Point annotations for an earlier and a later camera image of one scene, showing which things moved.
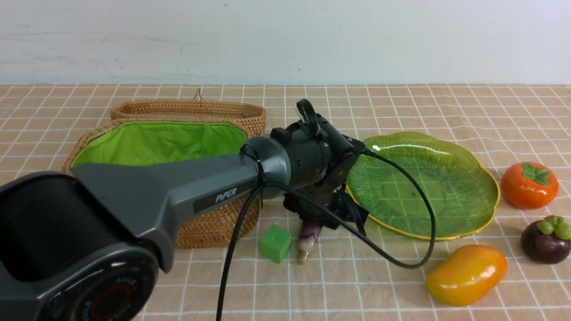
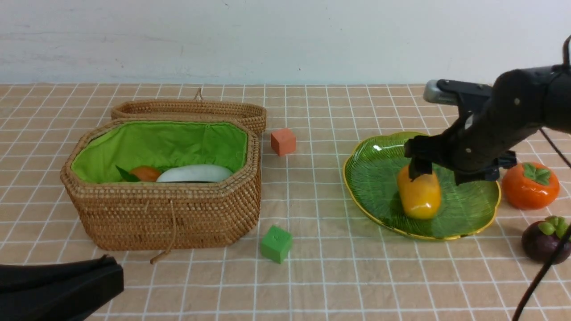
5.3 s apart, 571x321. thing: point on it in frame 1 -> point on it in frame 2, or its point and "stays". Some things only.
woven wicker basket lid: [254, 116] stays
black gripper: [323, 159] -> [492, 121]
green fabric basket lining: [123, 141] stays
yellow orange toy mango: [466, 275] -> [421, 198]
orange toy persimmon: [529, 185] stays
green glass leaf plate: [464, 193] stays
